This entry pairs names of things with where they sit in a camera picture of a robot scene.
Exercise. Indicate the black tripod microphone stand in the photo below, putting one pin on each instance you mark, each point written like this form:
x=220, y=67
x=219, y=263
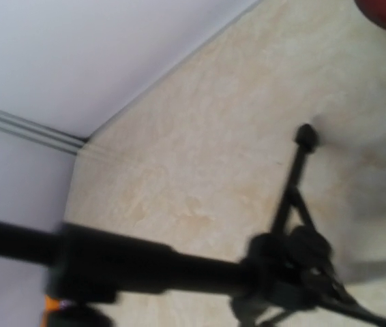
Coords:
x=287, y=267

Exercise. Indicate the orange microphone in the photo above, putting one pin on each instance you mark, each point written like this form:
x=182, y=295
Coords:
x=50, y=304

